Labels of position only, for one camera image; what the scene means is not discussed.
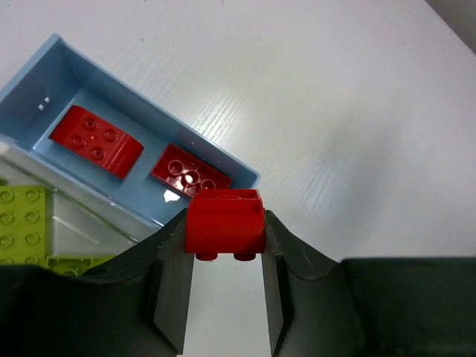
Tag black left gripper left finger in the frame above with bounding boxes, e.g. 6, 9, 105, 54
1, 211, 194, 356

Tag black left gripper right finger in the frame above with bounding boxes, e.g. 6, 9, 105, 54
262, 211, 475, 356

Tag red arched lego brick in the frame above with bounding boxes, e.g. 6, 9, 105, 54
184, 189, 265, 261

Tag lime long lego brick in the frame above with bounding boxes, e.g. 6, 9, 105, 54
1, 185, 54, 266

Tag red rounded lego brick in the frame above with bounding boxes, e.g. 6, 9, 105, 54
49, 105, 144, 179

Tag clear plastic bin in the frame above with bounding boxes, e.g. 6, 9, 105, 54
1, 142, 155, 256

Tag blue plastic bin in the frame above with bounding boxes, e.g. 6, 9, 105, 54
1, 34, 260, 225

